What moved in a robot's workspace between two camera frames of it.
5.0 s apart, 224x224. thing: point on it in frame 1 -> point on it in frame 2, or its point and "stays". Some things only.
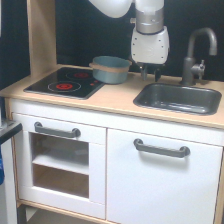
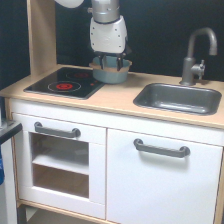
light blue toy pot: x=110 y=69 stays
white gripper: x=150 y=49 -> x=109 y=38
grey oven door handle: x=75 y=133 stays
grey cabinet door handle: x=182 y=152 stays
